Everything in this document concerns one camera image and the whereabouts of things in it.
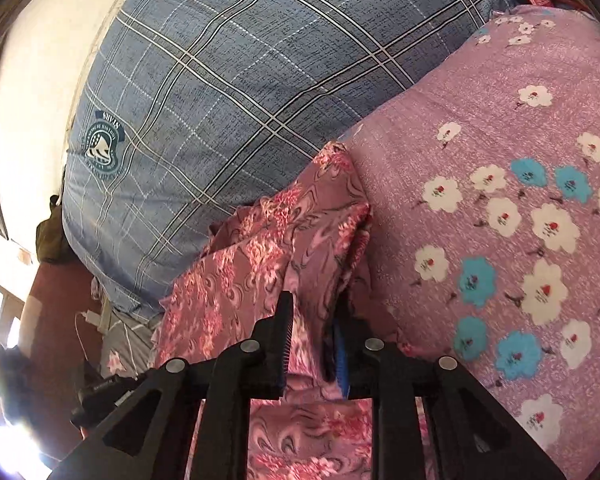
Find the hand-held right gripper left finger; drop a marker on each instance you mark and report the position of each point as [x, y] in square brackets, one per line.
[282, 367]

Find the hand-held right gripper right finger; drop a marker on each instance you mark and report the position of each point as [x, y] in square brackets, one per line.
[341, 365]

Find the pink floral garment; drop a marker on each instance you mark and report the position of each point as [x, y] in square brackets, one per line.
[280, 250]

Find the grey star-print bedsheet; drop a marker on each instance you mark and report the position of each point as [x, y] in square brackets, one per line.
[130, 345]

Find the white charger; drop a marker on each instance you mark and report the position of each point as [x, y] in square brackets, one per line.
[91, 319]

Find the olive green bag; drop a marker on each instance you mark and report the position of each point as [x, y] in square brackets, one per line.
[55, 235]

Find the purple floral pillow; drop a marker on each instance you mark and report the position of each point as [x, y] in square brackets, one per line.
[485, 110]

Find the blue plaid pillow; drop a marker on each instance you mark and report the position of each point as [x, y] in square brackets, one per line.
[260, 75]

